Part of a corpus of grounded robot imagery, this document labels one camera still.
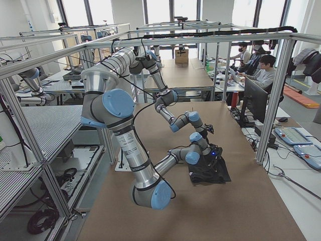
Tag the man in black mask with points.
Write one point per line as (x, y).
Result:
(243, 56)

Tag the aluminium frame post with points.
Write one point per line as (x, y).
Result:
(284, 58)

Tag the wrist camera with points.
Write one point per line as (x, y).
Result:
(216, 151)
(209, 128)

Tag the black graphic t-shirt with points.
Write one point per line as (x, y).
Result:
(199, 173)

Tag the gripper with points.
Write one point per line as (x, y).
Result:
(210, 157)
(206, 128)

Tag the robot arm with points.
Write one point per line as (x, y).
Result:
(128, 60)
(106, 106)

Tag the seated man in hoodie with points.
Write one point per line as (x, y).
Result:
(265, 76)

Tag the red water bottle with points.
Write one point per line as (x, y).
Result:
(234, 100)

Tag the blue teach pendant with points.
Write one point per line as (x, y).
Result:
(292, 136)
(310, 154)

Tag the reacher grabber stick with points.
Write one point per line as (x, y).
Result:
(283, 175)

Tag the cardboard box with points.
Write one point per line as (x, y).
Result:
(182, 56)

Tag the black Huawei monitor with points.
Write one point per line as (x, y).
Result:
(255, 100)

